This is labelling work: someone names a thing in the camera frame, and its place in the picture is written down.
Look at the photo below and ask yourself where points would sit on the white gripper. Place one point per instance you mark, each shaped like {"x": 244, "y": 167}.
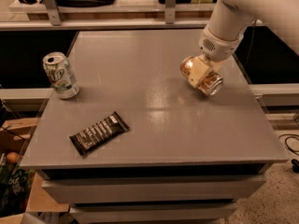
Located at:
{"x": 219, "y": 48}

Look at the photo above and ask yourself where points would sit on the orange soda can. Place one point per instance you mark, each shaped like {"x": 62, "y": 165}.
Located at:
{"x": 210, "y": 85}

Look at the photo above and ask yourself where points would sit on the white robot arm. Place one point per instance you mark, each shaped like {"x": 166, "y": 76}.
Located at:
{"x": 226, "y": 27}

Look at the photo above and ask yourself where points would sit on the green white 7up can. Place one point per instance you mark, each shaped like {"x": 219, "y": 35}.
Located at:
{"x": 60, "y": 73}

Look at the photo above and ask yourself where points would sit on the upper grey drawer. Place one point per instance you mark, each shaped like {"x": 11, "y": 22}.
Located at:
{"x": 153, "y": 189}

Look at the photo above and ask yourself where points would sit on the grey drawer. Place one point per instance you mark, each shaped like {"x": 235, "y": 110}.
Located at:
{"x": 153, "y": 189}
{"x": 152, "y": 212}

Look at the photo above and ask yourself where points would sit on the black snack bar wrapper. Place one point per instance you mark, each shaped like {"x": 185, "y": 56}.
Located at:
{"x": 99, "y": 133}

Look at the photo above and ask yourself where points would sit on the lower grey drawer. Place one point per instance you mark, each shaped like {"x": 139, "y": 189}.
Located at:
{"x": 152, "y": 212}

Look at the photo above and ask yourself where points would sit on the cardboard box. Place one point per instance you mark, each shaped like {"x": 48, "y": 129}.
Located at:
{"x": 16, "y": 133}

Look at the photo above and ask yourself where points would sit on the green sprite package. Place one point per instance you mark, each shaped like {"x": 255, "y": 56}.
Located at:
{"x": 15, "y": 193}

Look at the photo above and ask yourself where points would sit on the middle metal bracket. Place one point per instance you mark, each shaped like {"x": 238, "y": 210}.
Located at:
{"x": 170, "y": 11}

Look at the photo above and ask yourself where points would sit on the metal bracket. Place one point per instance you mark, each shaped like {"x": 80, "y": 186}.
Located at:
{"x": 53, "y": 12}
{"x": 170, "y": 11}

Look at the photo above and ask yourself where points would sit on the left metal bracket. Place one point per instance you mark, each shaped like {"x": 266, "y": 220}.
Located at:
{"x": 53, "y": 12}

